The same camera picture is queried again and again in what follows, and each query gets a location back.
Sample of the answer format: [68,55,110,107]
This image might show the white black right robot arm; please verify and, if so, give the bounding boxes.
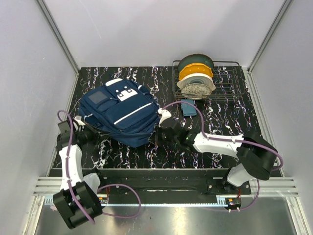
[155,119,277,194]

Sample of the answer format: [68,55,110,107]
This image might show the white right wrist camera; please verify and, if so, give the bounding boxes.
[157,108,172,127]

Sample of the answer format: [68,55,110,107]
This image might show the speckled grey plate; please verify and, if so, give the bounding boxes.
[181,84,212,99]

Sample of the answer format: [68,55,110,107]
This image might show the dark green plate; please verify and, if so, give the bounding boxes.
[178,53,214,72]

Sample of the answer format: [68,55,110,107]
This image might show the navy blue student backpack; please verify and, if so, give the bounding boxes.
[79,78,160,148]

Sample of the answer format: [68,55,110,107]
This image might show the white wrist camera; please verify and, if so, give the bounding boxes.
[157,108,172,127]
[72,116,86,131]

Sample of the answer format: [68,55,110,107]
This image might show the yellow plate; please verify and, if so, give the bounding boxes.
[179,63,213,81]

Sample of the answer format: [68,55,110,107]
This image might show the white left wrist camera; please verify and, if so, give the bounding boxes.
[72,116,86,131]

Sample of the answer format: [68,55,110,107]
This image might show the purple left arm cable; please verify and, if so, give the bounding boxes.
[57,110,142,225]

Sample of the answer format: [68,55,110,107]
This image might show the black wire dish rack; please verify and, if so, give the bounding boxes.
[172,60,245,101]

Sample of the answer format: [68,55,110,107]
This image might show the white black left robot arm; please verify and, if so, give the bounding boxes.
[53,119,106,229]

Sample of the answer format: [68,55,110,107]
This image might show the white plate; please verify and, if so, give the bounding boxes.
[177,73,216,91]

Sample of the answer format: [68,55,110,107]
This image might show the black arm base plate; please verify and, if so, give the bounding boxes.
[105,177,251,195]

